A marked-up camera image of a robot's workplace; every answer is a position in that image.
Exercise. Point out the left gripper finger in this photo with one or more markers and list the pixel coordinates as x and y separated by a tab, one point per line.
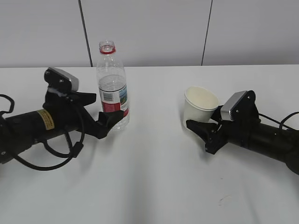
106	121
83	98

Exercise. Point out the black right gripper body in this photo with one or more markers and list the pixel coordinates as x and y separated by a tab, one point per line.
232	131

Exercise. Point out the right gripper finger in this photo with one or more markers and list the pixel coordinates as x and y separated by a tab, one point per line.
216	116
206	131

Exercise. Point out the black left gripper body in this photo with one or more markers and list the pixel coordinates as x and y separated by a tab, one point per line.
67	115

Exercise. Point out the white paper cup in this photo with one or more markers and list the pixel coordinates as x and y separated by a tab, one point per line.
200	104

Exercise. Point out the clear water bottle red label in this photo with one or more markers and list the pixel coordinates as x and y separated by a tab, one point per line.
112	82

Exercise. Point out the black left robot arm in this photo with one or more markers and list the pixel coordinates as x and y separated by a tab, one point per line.
19	133

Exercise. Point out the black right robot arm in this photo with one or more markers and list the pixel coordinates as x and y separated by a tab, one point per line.
250	133

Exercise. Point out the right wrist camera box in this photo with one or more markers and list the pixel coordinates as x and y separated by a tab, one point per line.
238	106

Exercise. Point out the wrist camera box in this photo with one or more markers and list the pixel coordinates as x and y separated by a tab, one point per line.
61	80
238	106

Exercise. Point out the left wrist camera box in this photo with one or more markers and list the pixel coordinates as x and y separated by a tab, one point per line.
61	80

